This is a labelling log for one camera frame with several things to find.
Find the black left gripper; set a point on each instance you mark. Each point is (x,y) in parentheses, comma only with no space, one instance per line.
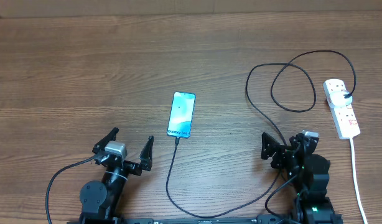
(135,168)

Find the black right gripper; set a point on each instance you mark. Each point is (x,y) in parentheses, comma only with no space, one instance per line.
(282,153)

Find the blue Galaxy S24+ smartphone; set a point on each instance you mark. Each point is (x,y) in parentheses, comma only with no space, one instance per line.
(181,115)

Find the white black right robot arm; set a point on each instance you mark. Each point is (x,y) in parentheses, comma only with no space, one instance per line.
(307,173)

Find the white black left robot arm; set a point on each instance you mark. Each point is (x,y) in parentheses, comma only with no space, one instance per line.
(100,198)

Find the white charger plug adapter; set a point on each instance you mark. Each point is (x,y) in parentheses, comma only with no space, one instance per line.
(338,99)

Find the white power strip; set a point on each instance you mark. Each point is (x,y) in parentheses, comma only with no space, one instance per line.
(344,118)

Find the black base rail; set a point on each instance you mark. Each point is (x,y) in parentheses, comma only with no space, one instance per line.
(203,221)

